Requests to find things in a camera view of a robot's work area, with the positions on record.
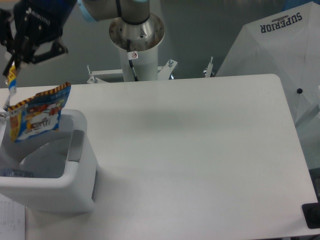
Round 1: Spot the white trash can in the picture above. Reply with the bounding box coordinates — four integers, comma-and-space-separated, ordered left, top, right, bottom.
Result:
0, 109, 99, 213

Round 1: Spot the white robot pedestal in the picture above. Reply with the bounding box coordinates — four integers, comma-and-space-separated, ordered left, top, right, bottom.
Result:
117, 46, 158, 82

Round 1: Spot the white mounting bracket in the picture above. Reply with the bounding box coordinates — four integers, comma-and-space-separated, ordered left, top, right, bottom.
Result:
86, 57, 217, 84

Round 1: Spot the printed paper sheet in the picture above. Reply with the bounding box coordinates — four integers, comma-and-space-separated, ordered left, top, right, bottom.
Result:
0, 194, 26, 240

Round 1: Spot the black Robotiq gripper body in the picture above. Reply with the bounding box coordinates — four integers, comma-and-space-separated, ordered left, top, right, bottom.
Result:
13, 0, 76, 55

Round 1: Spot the black device at edge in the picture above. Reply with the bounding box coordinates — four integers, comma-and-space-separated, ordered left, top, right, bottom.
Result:
301, 202, 320, 229

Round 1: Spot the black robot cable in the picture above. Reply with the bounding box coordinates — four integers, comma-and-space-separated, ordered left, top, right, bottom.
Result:
126, 38, 140, 82

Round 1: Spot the white Superior umbrella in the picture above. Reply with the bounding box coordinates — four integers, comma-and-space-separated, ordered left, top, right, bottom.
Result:
216, 1, 320, 128

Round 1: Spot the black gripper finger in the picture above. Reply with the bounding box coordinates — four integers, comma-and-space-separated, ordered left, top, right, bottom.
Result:
14, 37, 69, 72
0, 8, 17, 77

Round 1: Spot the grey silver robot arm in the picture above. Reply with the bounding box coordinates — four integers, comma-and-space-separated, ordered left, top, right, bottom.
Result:
0, 0, 165, 77

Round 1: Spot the clear crushed plastic bottle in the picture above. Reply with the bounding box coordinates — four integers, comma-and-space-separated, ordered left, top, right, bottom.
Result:
0, 168, 35, 178

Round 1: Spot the blue snack wrapper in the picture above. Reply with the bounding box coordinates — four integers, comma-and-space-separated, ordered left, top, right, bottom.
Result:
3, 63, 72, 143

